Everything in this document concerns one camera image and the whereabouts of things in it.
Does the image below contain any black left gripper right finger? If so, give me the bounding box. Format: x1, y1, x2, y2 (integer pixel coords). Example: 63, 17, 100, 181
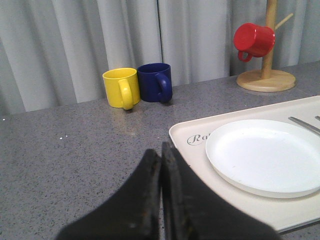
161, 142, 281, 240

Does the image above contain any red mug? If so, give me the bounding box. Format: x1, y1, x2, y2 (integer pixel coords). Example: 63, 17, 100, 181
233, 22, 276, 62

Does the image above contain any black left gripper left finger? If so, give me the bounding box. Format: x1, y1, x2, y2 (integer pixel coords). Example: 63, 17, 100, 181
56, 149, 162, 240

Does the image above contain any dark blue mug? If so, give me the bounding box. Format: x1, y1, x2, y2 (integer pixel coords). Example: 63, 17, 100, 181
137, 62, 173, 103

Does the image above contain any yellow mug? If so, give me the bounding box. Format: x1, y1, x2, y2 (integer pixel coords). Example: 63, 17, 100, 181
102, 67, 140, 110

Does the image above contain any white round plate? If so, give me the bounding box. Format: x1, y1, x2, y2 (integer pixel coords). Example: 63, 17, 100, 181
205, 119, 320, 199

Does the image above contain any wooden mug tree stand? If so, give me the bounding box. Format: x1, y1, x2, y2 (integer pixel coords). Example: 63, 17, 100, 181
236, 0, 296, 93

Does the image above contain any silver fork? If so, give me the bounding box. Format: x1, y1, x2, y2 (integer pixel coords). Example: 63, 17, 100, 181
288, 116, 320, 136

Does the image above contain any cream rabbit serving tray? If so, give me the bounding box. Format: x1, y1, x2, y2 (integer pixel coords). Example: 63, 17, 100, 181
169, 96, 320, 232

